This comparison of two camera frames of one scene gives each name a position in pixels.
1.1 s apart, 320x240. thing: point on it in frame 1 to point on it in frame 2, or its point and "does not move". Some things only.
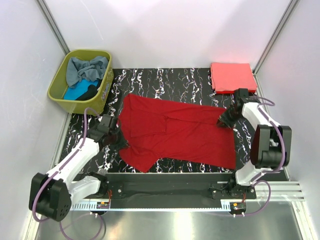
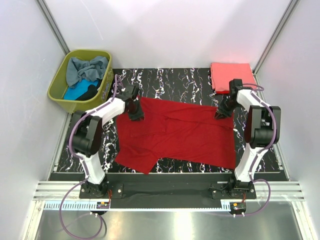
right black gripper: (222, 118) to (223, 113)
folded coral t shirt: (231, 77) does not move
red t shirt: (185, 134) does not move
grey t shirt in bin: (78, 69) does not move
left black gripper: (123, 143) to (139, 114)
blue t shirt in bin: (80, 88) does not move
